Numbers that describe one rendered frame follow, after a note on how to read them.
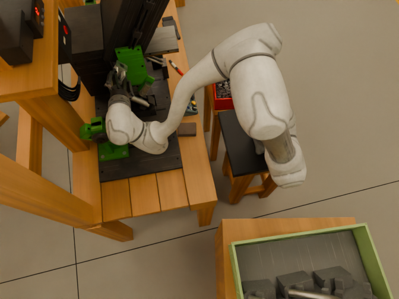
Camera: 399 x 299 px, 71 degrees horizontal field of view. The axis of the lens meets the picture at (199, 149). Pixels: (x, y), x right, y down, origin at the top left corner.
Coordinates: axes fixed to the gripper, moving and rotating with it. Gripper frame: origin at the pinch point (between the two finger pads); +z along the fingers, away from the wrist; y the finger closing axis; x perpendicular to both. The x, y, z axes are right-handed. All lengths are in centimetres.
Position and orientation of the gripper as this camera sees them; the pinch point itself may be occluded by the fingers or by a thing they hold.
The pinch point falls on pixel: (119, 72)
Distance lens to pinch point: 138.6
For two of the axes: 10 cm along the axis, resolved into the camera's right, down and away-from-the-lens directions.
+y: -7.3, -3.1, -6.1
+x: -6.6, 5.5, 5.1
